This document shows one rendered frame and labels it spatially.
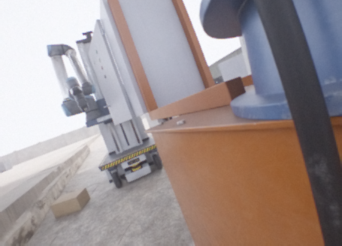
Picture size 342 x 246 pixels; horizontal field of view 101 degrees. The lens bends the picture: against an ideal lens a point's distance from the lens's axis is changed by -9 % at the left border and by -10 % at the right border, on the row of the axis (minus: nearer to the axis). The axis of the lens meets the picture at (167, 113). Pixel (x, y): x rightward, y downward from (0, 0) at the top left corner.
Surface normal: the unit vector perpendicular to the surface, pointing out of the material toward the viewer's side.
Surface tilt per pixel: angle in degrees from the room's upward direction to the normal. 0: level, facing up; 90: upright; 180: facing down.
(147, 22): 90
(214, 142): 90
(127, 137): 90
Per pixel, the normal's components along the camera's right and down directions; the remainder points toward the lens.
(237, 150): -0.83, 0.33
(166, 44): 0.37, -0.10
